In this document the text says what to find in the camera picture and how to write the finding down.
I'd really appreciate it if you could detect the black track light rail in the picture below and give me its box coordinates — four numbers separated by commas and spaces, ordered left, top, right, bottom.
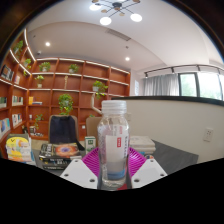
144, 64, 224, 78

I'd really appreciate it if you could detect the white book stack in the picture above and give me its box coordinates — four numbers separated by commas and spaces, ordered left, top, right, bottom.
128, 134, 157, 156

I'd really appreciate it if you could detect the grey curtain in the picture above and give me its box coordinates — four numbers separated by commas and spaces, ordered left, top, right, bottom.
143, 73, 181, 98

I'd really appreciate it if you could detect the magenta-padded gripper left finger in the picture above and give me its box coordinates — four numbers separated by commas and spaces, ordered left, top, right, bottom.
59, 147, 102, 190

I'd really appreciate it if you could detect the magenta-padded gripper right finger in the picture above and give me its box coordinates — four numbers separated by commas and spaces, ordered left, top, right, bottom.
125, 147, 168, 190

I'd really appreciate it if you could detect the white wall socket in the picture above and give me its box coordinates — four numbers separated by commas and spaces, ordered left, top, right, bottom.
203, 127, 214, 143

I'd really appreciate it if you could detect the dark office chair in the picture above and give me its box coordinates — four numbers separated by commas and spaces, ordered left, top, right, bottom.
48, 114, 84, 151

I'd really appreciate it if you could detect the ceiling air vent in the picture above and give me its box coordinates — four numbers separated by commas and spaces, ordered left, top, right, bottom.
105, 28, 132, 42

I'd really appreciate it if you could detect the wooden shelf unit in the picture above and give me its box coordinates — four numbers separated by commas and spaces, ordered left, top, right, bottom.
0, 28, 132, 158

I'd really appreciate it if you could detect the window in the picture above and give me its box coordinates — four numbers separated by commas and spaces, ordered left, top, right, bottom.
178, 71, 224, 101

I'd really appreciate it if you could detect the branched ceiling lamp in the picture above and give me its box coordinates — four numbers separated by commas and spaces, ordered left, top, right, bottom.
89, 0, 144, 27

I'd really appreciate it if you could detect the clear plastic water bottle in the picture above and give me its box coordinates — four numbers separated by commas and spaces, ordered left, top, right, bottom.
97, 99, 130, 191

